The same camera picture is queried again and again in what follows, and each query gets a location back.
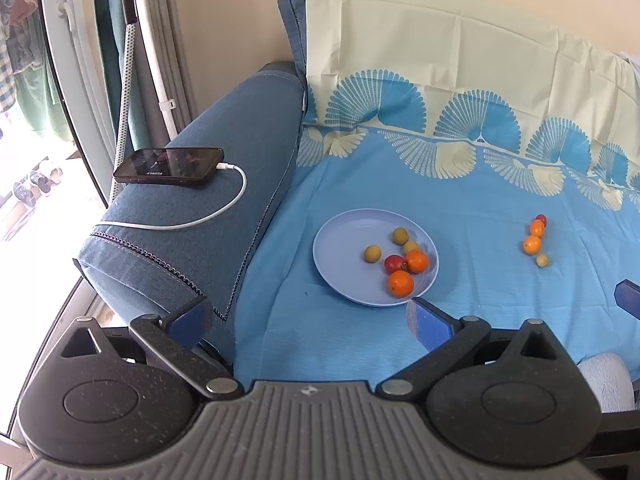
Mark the blue printed cloth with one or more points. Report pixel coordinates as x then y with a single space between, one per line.
475 185

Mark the light blue plate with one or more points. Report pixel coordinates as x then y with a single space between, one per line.
345 255

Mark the red cherry tomato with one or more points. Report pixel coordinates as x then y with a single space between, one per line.
394 263
541 219

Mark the blue denim cushion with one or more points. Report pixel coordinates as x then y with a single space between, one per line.
210 240

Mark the teal curtain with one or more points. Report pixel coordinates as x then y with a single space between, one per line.
112 70

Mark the light fuzzy cloth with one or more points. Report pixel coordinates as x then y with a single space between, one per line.
602 380

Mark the hanging green garment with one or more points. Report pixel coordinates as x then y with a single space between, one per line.
37 80

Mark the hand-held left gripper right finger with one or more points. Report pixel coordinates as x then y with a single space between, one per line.
425 320

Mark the black smartphone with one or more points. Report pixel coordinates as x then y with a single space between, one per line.
167 165

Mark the grey curtain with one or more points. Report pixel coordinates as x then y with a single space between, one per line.
176 35

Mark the white door frame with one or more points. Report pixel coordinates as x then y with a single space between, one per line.
82 85

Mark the small orange citrus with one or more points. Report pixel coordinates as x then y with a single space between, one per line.
400 283
536 229
532 245
417 261

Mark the white pole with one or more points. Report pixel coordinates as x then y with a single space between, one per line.
152 50

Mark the row of shoes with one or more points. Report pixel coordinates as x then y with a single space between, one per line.
37 182

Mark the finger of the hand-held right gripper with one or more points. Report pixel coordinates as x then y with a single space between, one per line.
629 299

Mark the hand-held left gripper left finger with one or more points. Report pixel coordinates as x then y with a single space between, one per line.
192 317

